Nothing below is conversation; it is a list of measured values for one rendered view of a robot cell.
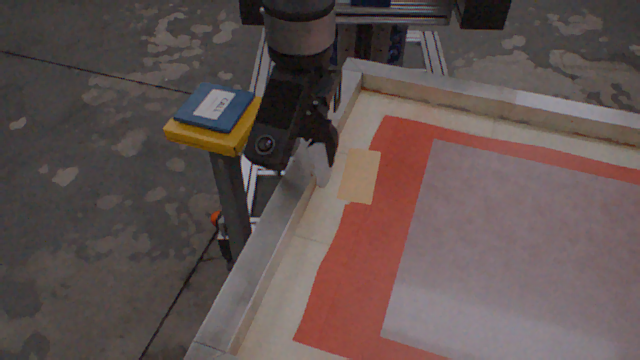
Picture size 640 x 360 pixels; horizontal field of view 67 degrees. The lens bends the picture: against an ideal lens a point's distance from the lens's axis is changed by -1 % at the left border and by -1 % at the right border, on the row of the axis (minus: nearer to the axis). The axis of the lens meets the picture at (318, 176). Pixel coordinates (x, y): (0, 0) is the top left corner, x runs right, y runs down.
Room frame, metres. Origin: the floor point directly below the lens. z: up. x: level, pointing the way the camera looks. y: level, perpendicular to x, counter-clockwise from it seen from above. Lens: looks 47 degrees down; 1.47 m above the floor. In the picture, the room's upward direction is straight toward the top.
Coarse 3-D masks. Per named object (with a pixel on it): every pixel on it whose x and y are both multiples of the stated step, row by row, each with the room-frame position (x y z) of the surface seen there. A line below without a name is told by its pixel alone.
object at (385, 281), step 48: (336, 240) 0.37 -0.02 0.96; (384, 240) 0.37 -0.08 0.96; (432, 240) 0.37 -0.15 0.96; (480, 240) 0.37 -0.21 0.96; (336, 288) 0.30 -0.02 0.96; (384, 288) 0.30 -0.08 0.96; (432, 288) 0.30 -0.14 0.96; (480, 288) 0.30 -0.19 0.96; (528, 288) 0.30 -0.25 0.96; (576, 288) 0.30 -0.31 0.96; (624, 288) 0.30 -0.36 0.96; (336, 336) 0.24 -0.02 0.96; (384, 336) 0.24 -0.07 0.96; (432, 336) 0.24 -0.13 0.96; (480, 336) 0.24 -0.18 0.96; (528, 336) 0.24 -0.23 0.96; (576, 336) 0.24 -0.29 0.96; (624, 336) 0.24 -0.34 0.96
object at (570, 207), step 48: (384, 144) 0.55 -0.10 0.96; (432, 144) 0.55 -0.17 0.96; (480, 144) 0.55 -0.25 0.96; (528, 144) 0.55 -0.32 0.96; (384, 192) 0.45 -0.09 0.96; (432, 192) 0.45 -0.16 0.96; (480, 192) 0.45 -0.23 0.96; (528, 192) 0.45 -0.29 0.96; (576, 192) 0.45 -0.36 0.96; (624, 192) 0.45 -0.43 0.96; (528, 240) 0.37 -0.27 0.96; (576, 240) 0.37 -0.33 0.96; (624, 240) 0.37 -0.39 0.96
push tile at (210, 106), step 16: (192, 96) 0.65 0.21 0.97; (208, 96) 0.65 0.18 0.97; (224, 96) 0.65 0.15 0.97; (240, 96) 0.65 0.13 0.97; (192, 112) 0.60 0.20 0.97; (208, 112) 0.60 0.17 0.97; (224, 112) 0.60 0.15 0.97; (240, 112) 0.60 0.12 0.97; (208, 128) 0.57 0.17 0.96; (224, 128) 0.57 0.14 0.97
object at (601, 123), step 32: (352, 64) 0.71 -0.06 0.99; (384, 64) 0.71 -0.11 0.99; (352, 96) 0.63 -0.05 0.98; (416, 96) 0.65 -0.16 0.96; (448, 96) 0.64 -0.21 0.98; (480, 96) 0.62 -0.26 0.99; (512, 96) 0.62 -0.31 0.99; (544, 96) 0.62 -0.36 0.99; (544, 128) 0.58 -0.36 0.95; (576, 128) 0.57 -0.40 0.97; (608, 128) 0.56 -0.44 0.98; (288, 192) 0.42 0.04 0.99; (288, 224) 0.37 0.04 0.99; (256, 256) 0.32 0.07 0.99; (224, 288) 0.28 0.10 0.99; (256, 288) 0.28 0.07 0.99; (224, 320) 0.24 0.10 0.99; (192, 352) 0.20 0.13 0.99; (224, 352) 0.20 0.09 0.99
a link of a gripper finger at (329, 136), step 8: (320, 120) 0.44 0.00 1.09; (328, 120) 0.44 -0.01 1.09; (328, 128) 0.43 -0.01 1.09; (320, 136) 0.43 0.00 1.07; (328, 136) 0.43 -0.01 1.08; (336, 136) 0.44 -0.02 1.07; (328, 144) 0.43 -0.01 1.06; (336, 144) 0.43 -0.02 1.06; (328, 152) 0.43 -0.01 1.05; (328, 160) 0.43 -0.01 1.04
